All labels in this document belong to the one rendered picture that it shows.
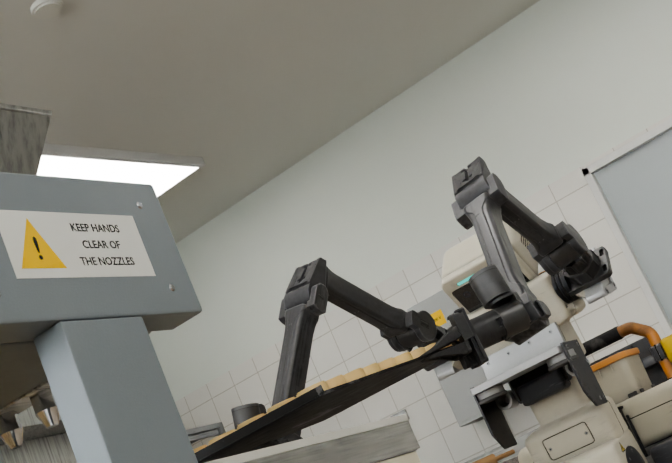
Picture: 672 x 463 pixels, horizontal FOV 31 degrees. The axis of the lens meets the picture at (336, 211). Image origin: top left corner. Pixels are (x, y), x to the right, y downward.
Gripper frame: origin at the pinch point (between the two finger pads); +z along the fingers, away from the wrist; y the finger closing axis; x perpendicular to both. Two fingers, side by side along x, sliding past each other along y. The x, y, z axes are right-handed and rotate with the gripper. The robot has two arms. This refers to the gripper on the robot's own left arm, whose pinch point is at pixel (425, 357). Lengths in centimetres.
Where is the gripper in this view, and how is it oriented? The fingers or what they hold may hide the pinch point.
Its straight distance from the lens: 209.8
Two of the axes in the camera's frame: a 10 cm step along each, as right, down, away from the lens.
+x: -1.8, 3.1, 9.3
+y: 4.2, 8.8, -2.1
